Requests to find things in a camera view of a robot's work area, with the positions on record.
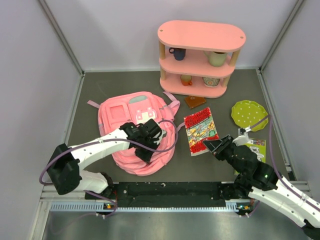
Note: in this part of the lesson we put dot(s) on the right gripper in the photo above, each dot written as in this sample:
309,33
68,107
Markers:
217,146

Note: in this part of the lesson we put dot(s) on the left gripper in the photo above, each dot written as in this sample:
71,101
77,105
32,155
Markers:
145,157

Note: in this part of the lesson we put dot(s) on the red patterned book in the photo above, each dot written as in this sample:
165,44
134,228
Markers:
200,127

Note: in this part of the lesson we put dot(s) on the green cartoon book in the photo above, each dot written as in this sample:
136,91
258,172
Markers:
258,146

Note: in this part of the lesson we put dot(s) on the pink student backpack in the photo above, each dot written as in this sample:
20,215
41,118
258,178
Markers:
136,107

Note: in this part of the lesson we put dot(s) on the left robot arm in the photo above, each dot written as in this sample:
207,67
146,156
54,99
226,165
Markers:
67,166

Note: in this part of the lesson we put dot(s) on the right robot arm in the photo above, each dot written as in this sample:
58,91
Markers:
260,181

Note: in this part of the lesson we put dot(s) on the green polka dot plate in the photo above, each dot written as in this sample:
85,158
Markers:
248,113

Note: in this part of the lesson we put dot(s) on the brown leather wallet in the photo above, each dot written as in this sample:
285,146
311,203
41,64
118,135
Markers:
194,101

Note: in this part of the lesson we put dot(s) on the patterned flower-shaped bowl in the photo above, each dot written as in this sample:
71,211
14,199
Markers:
211,82

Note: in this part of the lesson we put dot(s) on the orange cup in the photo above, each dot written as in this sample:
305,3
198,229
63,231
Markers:
186,80

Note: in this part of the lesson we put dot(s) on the beige ceramic mug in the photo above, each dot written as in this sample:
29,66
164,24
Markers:
216,59

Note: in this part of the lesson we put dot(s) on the dark blue mug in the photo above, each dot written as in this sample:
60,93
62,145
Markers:
178,53

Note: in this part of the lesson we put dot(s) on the pink three-tier wooden shelf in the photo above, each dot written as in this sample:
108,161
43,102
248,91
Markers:
197,37

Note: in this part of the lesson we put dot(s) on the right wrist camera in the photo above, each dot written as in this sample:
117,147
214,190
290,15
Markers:
243,136

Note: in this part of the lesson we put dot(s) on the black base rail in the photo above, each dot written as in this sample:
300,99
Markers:
171,194

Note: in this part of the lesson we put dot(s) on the white cable duct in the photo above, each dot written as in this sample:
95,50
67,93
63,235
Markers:
104,207

